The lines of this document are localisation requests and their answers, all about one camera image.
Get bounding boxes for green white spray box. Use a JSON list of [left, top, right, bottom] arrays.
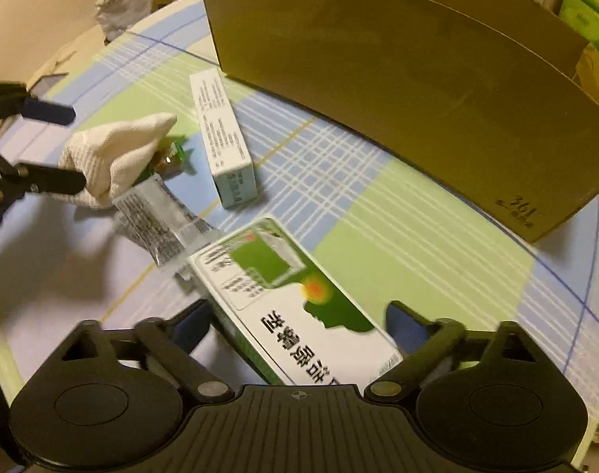
[[188, 216, 403, 389]]

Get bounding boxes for silver plastic bag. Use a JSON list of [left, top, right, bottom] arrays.
[[95, 0, 153, 44]]

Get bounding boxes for brown cardboard box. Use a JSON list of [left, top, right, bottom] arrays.
[[205, 0, 599, 242]]

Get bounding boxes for white knitted cloth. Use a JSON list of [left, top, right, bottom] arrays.
[[58, 112, 178, 209]]

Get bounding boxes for clear bag of hairpins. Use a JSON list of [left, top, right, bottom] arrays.
[[115, 174, 221, 283]]

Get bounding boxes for white green medicine box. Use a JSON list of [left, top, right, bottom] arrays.
[[190, 67, 258, 208]]

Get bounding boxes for green wrapped candy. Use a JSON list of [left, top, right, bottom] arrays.
[[134, 137, 190, 185]]

